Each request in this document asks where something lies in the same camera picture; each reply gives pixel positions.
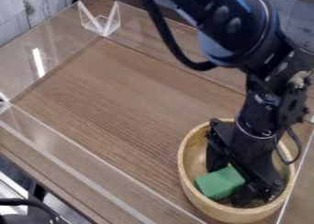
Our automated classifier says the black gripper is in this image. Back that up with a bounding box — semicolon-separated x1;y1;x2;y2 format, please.
206;118;285;207

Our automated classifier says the green rectangular block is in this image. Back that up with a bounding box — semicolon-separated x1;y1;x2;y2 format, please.
194;166;246;201

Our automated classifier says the wooden bowl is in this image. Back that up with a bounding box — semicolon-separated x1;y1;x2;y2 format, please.
176;122;295;224

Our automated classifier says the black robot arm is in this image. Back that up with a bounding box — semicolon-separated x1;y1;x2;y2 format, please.
155;0;311;207

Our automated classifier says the clear acrylic barrier wall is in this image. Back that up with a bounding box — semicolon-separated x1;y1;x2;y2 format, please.
0;0;314;224

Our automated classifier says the black stand with cable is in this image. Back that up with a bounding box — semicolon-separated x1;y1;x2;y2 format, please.
0;180;72;224

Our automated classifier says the clear acrylic corner bracket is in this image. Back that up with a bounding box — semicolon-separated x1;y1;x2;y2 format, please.
78;1;120;37

